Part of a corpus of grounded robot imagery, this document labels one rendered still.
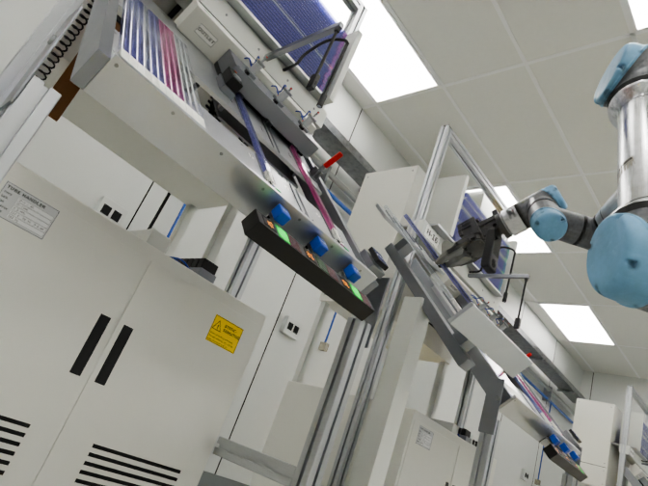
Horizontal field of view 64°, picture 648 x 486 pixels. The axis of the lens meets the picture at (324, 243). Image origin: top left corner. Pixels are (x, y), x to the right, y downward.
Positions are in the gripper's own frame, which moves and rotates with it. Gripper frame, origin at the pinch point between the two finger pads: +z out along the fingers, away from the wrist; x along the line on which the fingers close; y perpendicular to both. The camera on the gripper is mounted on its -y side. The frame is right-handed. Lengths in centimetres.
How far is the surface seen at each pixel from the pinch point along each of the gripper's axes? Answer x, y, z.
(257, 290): -82, 122, 150
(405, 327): 2.9, -15.7, 13.7
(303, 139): 40, 31, 15
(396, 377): 2.9, -28.3, 19.1
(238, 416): -106, 57, 189
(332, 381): 30, -39, 20
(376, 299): 26.1, -22.0, 8.5
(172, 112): 87, -23, 5
